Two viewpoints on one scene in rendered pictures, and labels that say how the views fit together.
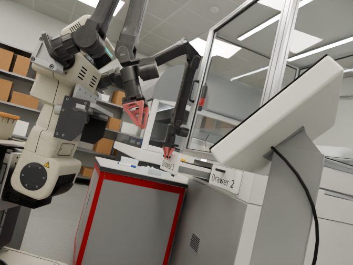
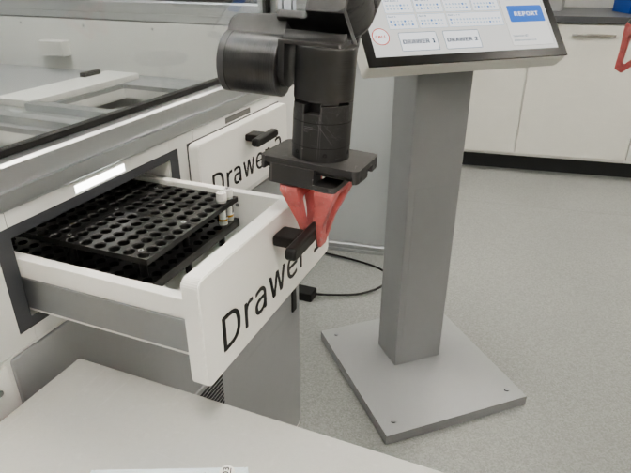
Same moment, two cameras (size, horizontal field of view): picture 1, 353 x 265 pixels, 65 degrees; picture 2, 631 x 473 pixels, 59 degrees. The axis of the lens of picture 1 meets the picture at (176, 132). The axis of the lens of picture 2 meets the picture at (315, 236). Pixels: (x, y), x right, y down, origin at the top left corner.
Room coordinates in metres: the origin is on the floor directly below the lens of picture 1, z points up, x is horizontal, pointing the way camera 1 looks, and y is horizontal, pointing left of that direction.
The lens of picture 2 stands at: (2.07, 0.37, 1.16)
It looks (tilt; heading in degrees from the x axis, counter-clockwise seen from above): 26 degrees down; 221
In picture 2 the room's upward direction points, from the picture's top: straight up
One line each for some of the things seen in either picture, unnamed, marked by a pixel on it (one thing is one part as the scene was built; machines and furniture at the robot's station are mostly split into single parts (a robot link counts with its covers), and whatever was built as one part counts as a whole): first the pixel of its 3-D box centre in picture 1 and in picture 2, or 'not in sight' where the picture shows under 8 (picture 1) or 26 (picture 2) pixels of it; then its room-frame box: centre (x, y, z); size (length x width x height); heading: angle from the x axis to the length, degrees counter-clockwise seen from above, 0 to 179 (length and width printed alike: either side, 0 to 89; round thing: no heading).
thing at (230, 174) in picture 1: (224, 177); (245, 153); (1.47, -0.30, 0.87); 0.29 x 0.02 x 0.11; 18
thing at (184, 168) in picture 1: (200, 171); (115, 236); (1.77, -0.20, 0.86); 0.40 x 0.26 x 0.06; 108
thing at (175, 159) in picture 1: (169, 162); (271, 261); (1.71, -0.01, 0.87); 0.29 x 0.02 x 0.11; 18
